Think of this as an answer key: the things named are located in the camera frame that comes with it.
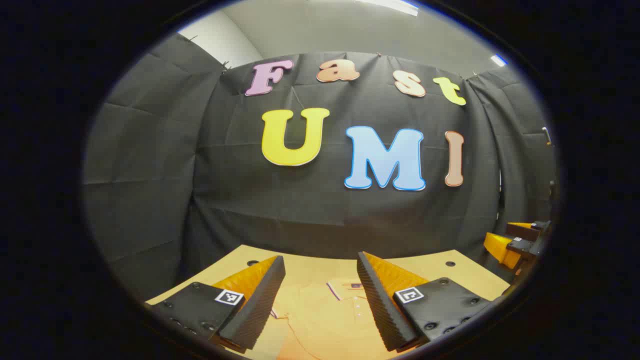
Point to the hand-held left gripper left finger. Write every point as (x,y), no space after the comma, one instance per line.
(260,305)

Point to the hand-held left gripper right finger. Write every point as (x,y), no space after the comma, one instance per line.
(380,305)

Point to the ceiling light panel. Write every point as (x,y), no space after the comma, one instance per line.
(498,60)
(390,5)

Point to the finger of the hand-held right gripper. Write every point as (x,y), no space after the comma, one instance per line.
(500,250)
(522,229)

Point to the orange polo T-shirt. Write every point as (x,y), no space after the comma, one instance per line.
(325,320)

